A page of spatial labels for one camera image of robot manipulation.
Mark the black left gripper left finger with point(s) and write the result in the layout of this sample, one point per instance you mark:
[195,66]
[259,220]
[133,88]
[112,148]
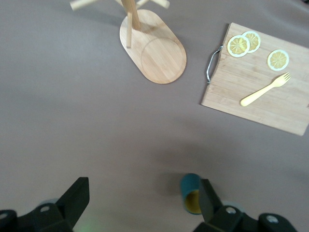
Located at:
[74,198]

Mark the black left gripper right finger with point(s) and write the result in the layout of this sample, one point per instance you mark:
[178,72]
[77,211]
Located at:
[210,205]

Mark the teal cup with yellow inside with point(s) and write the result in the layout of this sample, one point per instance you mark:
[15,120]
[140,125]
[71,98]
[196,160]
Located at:
[190,183]

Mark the wooden mug tree rack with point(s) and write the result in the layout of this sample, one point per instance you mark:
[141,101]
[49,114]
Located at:
[159,55]

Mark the yellow plastic fork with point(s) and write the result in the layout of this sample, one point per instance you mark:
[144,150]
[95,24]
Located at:
[260,93]

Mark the lemon slice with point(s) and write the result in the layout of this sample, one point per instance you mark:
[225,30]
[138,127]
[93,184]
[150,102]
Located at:
[278,60]
[254,41]
[238,46]

